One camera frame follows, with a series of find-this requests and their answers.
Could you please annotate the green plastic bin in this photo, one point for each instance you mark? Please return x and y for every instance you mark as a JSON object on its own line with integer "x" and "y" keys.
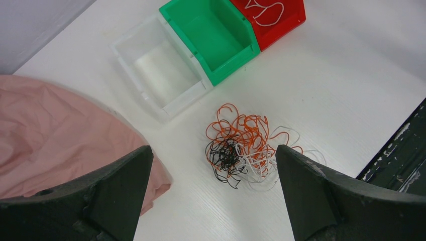
{"x": 215, "y": 32}

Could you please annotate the clear plastic bin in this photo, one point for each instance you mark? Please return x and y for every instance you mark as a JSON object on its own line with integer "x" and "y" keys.
{"x": 166, "y": 77}

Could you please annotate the pink cloth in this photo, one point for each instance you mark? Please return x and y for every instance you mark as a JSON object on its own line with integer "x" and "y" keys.
{"x": 50, "y": 135}

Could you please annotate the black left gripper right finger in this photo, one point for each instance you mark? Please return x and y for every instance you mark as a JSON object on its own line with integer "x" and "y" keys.
{"x": 324, "y": 204}

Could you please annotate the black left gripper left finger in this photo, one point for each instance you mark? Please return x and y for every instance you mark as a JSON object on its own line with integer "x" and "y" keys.
{"x": 104, "y": 204}

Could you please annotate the red plastic bin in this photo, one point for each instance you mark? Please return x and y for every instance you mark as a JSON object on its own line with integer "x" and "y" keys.
{"x": 271, "y": 19}

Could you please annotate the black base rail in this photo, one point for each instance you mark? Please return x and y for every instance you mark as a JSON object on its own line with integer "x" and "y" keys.
{"x": 400, "y": 164}

